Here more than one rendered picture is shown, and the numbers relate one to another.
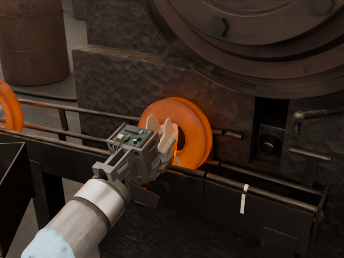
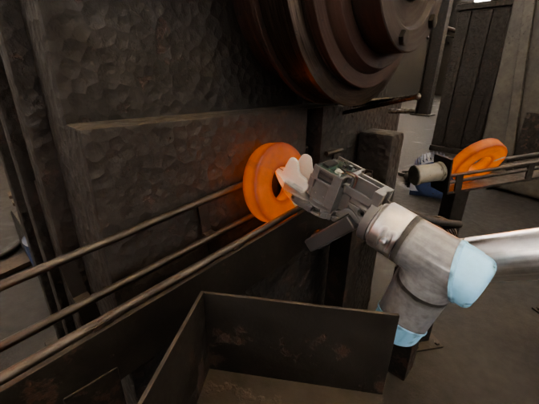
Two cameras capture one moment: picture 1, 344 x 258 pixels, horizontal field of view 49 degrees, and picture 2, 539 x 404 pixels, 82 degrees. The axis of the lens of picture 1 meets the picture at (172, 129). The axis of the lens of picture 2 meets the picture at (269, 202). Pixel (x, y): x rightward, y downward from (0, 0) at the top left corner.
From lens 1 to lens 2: 80 cm
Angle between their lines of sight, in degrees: 70
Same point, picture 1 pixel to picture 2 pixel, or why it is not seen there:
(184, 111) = (288, 149)
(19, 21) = not seen: outside the picture
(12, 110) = not seen: outside the picture
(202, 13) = (396, 26)
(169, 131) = (305, 167)
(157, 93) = (234, 151)
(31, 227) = not seen: outside the picture
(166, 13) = (326, 35)
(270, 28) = (416, 38)
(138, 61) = (210, 119)
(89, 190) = (404, 212)
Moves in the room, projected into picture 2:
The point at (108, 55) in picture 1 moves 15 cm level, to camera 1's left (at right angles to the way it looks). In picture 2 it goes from (164, 122) to (87, 142)
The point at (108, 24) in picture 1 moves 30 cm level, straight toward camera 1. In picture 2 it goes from (115, 81) to (330, 85)
